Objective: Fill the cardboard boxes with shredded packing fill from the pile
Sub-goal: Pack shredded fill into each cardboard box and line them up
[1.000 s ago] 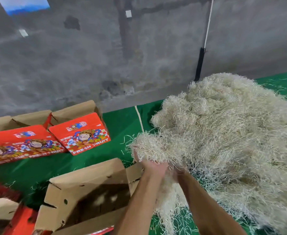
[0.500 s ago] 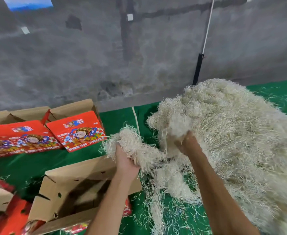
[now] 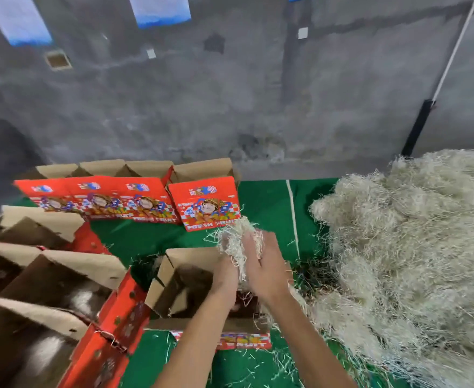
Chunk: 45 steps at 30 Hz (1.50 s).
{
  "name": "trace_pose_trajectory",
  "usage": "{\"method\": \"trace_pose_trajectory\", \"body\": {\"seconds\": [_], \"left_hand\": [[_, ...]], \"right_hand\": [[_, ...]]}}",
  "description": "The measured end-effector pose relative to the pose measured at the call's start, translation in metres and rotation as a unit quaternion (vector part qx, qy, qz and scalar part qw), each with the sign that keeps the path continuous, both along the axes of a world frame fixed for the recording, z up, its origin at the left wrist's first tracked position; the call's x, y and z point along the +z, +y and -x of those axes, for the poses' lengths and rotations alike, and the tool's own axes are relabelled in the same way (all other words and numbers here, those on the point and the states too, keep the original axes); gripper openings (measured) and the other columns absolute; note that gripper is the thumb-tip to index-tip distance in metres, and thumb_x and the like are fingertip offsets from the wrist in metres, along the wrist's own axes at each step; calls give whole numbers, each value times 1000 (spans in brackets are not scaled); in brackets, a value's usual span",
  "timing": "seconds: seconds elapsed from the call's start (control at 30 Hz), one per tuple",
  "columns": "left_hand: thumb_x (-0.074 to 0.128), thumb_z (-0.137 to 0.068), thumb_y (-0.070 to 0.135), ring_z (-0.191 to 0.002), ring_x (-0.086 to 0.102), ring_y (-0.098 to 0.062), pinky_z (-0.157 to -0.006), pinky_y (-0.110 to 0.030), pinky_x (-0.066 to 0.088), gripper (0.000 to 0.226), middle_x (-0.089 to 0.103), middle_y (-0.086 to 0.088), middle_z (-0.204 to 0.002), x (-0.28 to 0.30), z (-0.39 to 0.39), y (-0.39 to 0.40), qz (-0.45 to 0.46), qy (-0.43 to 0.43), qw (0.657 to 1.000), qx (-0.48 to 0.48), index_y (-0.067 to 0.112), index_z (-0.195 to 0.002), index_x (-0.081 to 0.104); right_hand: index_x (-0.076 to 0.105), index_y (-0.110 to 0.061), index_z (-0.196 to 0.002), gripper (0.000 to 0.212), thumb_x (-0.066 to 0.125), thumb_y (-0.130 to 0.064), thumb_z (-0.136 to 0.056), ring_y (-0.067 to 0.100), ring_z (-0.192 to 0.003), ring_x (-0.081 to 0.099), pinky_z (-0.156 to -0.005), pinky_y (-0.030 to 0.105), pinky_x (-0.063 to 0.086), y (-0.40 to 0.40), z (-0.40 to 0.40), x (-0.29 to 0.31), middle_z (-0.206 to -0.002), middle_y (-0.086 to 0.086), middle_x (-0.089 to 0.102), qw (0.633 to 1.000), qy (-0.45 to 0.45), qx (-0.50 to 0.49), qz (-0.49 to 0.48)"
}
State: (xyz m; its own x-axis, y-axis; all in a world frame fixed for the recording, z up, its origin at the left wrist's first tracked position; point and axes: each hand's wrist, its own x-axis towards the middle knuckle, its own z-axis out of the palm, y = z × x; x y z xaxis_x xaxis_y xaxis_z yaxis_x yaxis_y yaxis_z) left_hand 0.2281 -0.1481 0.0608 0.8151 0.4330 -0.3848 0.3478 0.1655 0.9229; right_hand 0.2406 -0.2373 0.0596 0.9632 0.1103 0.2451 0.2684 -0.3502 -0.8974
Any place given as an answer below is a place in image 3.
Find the person's right hand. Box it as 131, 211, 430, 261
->
241, 230, 295, 306

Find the person's left hand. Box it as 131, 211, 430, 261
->
210, 253, 242, 306

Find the handful of shredded paper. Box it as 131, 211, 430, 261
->
27, 334, 70, 377
208, 217, 267, 281

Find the group of red fruit boxes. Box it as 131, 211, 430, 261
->
13, 157, 243, 233

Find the pile of shredded paper filler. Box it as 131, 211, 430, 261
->
305, 149, 474, 388

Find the person's left forearm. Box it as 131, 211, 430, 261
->
152, 290, 238, 388

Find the person's right forearm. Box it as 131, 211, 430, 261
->
261, 290, 358, 388

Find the white pole with black grip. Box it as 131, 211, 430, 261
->
400, 0, 474, 158

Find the yellow framed wall plate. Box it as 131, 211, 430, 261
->
43, 49, 73, 72

